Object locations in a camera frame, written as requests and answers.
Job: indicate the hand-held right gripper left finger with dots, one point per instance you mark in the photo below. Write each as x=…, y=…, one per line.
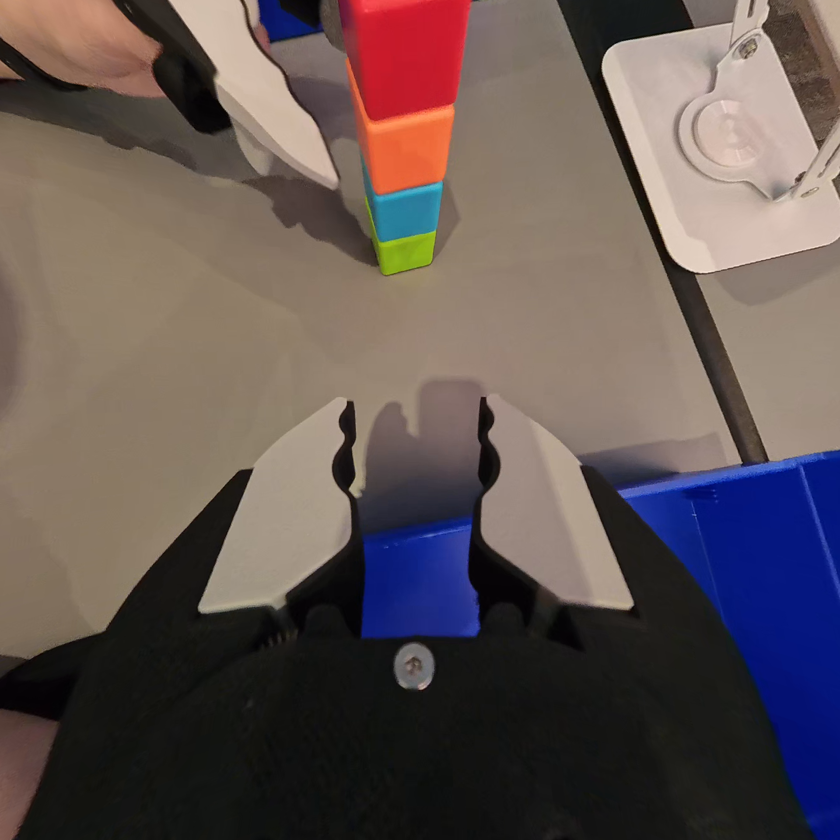
x=273, y=532

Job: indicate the green magnetic cube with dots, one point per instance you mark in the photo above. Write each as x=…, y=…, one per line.
x=404, y=252

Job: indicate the person's left hand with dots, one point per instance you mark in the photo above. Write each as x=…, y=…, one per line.
x=79, y=40

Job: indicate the blue plastic bin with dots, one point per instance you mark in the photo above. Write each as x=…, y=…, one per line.
x=748, y=578
x=295, y=16

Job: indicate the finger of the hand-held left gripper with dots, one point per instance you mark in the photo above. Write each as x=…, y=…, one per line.
x=256, y=79

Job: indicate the white sign stand base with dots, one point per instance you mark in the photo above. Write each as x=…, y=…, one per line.
x=656, y=131

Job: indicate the red magnetic cube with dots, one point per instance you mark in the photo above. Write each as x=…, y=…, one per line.
x=407, y=53

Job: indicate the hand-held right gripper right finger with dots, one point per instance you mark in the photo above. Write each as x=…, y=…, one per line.
x=558, y=532

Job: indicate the teal magnetic cube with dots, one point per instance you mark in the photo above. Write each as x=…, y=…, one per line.
x=404, y=213

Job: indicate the orange magnetic cube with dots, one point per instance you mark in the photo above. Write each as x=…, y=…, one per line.
x=407, y=147

